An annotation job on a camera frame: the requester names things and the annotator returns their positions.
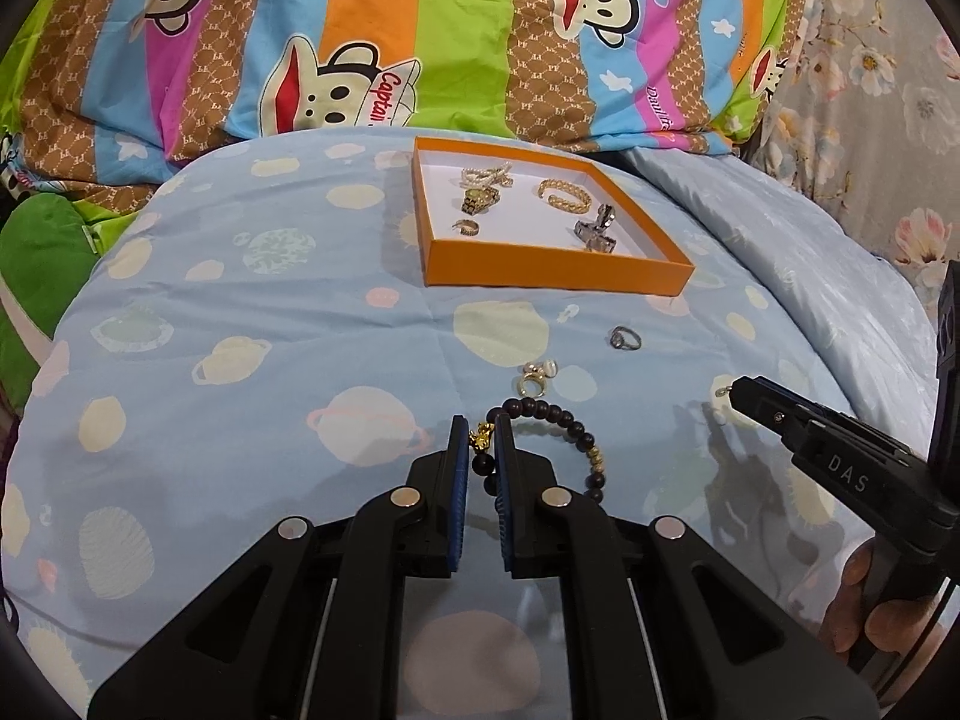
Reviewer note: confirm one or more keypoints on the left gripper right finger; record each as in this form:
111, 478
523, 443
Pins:
657, 623

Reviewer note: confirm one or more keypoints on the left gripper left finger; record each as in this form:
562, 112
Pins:
306, 623

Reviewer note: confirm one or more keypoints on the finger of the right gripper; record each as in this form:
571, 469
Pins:
822, 440
946, 409

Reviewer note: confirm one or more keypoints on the silver blue-dial wristwatch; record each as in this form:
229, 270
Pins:
594, 234

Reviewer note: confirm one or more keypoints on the gold chain bangle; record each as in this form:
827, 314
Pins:
564, 196

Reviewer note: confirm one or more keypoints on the gold hoop earring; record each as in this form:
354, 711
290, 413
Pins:
467, 227

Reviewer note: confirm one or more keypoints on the gold wristwatch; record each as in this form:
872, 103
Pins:
479, 199

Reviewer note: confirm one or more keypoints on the orange jewelry box tray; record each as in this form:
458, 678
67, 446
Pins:
523, 242

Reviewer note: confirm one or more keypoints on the person's right hand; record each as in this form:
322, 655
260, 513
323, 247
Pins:
893, 626

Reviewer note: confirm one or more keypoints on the pale blue duvet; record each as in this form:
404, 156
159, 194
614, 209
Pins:
861, 317

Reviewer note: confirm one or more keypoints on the light blue planet bedsheet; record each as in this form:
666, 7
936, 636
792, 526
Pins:
262, 344

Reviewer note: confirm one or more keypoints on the grey floral pillow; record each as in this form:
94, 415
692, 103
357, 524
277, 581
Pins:
865, 124

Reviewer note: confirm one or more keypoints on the green plush cushion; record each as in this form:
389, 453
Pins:
49, 248

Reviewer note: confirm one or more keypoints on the colourful monkey cartoon quilt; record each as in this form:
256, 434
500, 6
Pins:
103, 100

